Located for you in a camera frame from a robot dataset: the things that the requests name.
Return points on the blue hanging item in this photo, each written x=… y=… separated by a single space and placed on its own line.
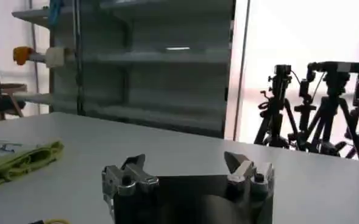
x=55 y=12

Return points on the black tripod with wide camera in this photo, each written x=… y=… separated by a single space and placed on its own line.
x=334 y=91

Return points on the orange and white tool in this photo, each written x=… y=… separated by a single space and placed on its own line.
x=54 y=57

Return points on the white metal shelf rack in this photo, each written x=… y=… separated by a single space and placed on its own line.
x=167 y=91

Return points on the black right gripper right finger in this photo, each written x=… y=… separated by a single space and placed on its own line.
x=246 y=173

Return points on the dark metal pole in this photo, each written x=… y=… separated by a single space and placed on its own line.
x=79 y=61

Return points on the lime green t-shirt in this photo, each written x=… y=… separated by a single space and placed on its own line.
x=17 y=159

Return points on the black tripod with small camera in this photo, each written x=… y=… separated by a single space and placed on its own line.
x=278 y=100

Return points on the brown wooden stool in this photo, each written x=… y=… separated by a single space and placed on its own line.
x=2 y=91

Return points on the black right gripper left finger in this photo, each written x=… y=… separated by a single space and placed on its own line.
x=133 y=175

